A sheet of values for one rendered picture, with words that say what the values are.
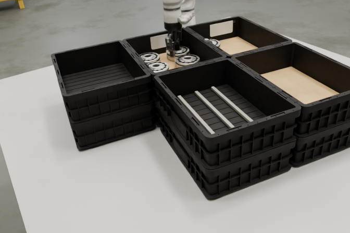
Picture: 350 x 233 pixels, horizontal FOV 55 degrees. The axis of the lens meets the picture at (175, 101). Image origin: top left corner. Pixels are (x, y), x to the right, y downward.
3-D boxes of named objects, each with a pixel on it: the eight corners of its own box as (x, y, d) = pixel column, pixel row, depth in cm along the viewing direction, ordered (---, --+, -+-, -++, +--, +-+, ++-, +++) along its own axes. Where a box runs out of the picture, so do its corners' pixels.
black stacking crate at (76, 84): (57, 79, 145) (50, 55, 139) (124, 64, 154) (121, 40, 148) (71, 128, 113) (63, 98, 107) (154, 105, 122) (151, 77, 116)
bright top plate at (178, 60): (172, 57, 145) (172, 56, 145) (195, 53, 148) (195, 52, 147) (179, 67, 137) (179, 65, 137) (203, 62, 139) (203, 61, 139)
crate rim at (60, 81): (51, 59, 140) (50, 53, 138) (122, 44, 149) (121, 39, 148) (64, 103, 108) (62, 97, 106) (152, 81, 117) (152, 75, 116)
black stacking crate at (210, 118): (155, 105, 122) (153, 77, 116) (227, 86, 131) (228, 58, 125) (208, 175, 90) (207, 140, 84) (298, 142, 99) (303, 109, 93)
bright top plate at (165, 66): (140, 66, 140) (140, 64, 140) (162, 60, 144) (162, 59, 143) (149, 75, 132) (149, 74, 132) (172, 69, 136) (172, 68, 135)
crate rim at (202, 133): (153, 81, 117) (152, 75, 116) (228, 63, 126) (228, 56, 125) (207, 146, 85) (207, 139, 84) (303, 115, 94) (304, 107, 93)
